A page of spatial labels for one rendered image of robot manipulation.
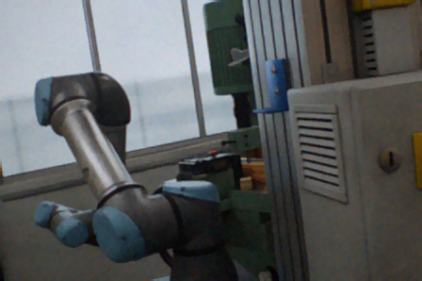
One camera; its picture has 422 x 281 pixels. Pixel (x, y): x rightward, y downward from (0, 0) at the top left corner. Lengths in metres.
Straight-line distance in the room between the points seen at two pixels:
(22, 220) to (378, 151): 2.55
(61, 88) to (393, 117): 0.87
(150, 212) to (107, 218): 0.08
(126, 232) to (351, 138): 0.54
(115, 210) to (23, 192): 1.95
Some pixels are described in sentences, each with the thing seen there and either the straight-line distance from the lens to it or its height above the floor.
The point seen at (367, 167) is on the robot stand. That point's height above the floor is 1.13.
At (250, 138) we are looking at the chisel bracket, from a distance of 1.93.
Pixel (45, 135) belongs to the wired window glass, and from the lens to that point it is 3.16.
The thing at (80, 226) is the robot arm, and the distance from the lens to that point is 1.59.
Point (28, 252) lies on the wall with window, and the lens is 3.13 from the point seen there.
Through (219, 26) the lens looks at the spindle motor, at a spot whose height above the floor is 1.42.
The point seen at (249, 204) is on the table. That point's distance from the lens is 1.77.
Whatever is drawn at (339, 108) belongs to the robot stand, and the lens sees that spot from 0.73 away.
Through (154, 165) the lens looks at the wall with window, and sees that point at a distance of 3.30.
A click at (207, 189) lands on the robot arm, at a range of 1.18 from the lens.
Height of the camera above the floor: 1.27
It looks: 6 degrees down
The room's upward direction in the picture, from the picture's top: 8 degrees counter-clockwise
